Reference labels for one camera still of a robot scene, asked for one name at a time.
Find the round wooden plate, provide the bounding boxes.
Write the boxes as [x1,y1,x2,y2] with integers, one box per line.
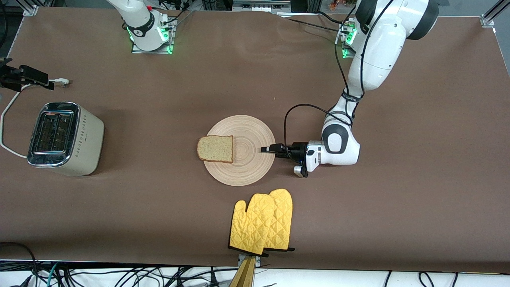
[203,115,276,187]

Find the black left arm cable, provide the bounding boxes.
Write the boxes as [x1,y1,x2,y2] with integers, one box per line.
[284,0,395,150]

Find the brown table cover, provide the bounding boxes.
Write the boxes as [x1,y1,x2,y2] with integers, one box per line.
[0,6,510,275]

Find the white toaster power cable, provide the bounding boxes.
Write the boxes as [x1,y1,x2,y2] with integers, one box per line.
[0,78,72,159]

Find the brass coloured mount bar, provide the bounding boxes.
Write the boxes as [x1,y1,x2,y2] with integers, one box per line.
[229,256,256,287]

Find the slice of brown bread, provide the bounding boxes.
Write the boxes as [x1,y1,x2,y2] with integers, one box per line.
[196,135,234,164]

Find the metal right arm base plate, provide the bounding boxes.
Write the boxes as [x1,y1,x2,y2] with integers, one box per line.
[131,18,175,54]

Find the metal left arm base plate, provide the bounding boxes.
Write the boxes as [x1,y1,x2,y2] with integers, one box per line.
[339,20,359,59]

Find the grey metal equipment box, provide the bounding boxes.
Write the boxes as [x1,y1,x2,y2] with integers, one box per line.
[232,0,292,12]

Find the yellow quilted oven mitt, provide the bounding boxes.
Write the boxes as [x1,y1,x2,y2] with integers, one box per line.
[229,193,276,256]
[263,188,295,252]

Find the small metal mount plate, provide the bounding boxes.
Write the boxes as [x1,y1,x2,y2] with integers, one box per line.
[238,254,261,267]

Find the aluminium frame profile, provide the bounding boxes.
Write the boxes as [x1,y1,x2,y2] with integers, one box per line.
[480,0,510,28]

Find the teal cable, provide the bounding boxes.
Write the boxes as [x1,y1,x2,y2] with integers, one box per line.
[47,262,59,287]

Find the tangled black cables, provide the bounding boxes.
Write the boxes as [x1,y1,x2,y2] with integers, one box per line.
[0,241,239,287]

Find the cream and chrome toaster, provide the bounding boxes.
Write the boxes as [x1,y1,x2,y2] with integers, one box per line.
[27,102,105,177]

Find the black base cable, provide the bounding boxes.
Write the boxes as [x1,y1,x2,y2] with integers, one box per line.
[284,17,344,31]

